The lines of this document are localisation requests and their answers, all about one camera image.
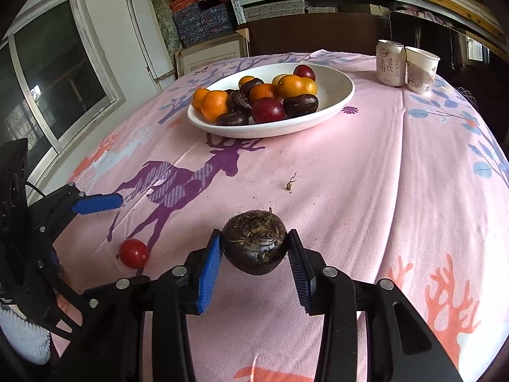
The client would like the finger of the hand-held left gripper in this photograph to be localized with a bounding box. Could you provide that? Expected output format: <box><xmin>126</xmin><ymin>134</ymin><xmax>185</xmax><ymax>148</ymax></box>
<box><xmin>26</xmin><ymin>182</ymin><xmax>124</xmax><ymax>247</ymax></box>
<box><xmin>38</xmin><ymin>260</ymin><xmax>102</xmax><ymax>341</ymax></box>

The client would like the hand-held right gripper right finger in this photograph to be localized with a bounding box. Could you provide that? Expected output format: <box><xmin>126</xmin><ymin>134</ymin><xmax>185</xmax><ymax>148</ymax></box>
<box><xmin>287</xmin><ymin>229</ymin><xmax>464</xmax><ymax>382</ymax></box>

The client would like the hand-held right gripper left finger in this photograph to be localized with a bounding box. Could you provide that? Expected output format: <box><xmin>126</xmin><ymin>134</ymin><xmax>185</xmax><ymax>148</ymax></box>
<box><xmin>50</xmin><ymin>229</ymin><xmax>223</xmax><ymax>382</ymax></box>

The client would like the dark water chestnut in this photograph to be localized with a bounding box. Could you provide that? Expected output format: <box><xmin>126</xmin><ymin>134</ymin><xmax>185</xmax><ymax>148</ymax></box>
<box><xmin>282</xmin><ymin>94</ymin><xmax>319</xmax><ymax>118</ymax></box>
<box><xmin>228</xmin><ymin>89</ymin><xmax>253</xmax><ymax>113</ymax></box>
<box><xmin>243</xmin><ymin>78</ymin><xmax>265</xmax><ymax>97</ymax></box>
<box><xmin>221</xmin><ymin>208</ymin><xmax>289</xmax><ymax>276</ymax></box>
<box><xmin>216</xmin><ymin>112</ymin><xmax>250</xmax><ymax>126</ymax></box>

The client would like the red cherry tomato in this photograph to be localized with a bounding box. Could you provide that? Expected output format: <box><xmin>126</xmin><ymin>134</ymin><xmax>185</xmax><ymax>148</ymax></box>
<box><xmin>119</xmin><ymin>239</ymin><xmax>150</xmax><ymax>269</ymax></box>

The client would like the white plate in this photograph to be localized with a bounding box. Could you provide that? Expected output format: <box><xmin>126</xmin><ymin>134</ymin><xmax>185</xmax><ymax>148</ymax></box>
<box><xmin>187</xmin><ymin>63</ymin><xmax>355</xmax><ymax>139</ymax></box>

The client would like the pink printed tablecloth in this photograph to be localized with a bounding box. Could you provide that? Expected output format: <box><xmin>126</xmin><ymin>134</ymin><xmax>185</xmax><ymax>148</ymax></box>
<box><xmin>48</xmin><ymin>50</ymin><xmax>509</xmax><ymax>382</ymax></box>

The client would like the dark sliding window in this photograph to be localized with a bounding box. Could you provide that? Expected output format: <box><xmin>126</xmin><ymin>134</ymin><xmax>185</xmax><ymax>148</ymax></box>
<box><xmin>0</xmin><ymin>0</ymin><xmax>128</xmax><ymax>184</ymax></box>

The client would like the large orange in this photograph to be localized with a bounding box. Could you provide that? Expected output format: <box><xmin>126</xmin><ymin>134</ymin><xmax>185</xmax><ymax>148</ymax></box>
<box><xmin>200</xmin><ymin>91</ymin><xmax>230</xmax><ymax>124</ymax></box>

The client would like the red plum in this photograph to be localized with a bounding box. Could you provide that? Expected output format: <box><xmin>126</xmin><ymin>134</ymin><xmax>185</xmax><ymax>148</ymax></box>
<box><xmin>293</xmin><ymin>64</ymin><xmax>316</xmax><ymax>82</ymax></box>
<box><xmin>251</xmin><ymin>97</ymin><xmax>286</xmax><ymax>124</ymax></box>

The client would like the beige cabinet door panel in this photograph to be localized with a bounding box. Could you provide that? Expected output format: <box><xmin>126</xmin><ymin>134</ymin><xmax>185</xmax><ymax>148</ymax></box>
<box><xmin>175</xmin><ymin>29</ymin><xmax>250</xmax><ymax>77</ymax></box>

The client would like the marbled panel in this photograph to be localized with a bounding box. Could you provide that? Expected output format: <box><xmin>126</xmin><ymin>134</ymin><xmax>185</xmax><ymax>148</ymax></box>
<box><xmin>148</xmin><ymin>0</ymin><xmax>184</xmax><ymax>50</ymax></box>

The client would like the stack of blue patterned boxes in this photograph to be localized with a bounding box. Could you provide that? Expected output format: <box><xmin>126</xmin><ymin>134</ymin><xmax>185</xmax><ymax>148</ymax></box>
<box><xmin>172</xmin><ymin>3</ymin><xmax>235</xmax><ymax>47</ymax></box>

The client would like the stack of orange boxes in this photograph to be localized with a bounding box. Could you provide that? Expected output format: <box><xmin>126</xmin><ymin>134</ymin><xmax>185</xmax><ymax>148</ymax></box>
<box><xmin>169</xmin><ymin>0</ymin><xmax>215</xmax><ymax>12</ymax></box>

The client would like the white drink can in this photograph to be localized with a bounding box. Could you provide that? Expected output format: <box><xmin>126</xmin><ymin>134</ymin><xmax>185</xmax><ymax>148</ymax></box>
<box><xmin>375</xmin><ymin>40</ymin><xmax>406</xmax><ymax>87</ymax></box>

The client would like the white paper cup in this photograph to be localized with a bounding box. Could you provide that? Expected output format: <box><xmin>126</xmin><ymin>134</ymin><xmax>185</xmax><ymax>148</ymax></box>
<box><xmin>404</xmin><ymin>46</ymin><xmax>440</xmax><ymax>95</ymax></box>

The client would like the dark brown board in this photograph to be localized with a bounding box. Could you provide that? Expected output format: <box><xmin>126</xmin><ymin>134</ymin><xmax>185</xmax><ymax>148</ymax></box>
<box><xmin>247</xmin><ymin>13</ymin><xmax>392</xmax><ymax>58</ymax></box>

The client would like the stack of white patterned boxes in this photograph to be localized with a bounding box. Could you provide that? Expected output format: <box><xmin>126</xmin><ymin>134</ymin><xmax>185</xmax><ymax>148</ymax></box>
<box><xmin>242</xmin><ymin>1</ymin><xmax>307</xmax><ymax>22</ymax></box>

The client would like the black chair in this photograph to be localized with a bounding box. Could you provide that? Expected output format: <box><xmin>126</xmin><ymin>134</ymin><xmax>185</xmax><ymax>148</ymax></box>
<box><xmin>389</xmin><ymin>10</ymin><xmax>454</xmax><ymax>68</ymax></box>

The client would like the black cable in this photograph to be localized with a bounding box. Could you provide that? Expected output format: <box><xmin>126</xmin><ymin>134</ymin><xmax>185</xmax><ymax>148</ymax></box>
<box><xmin>24</xmin><ymin>182</ymin><xmax>46</xmax><ymax>200</ymax></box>

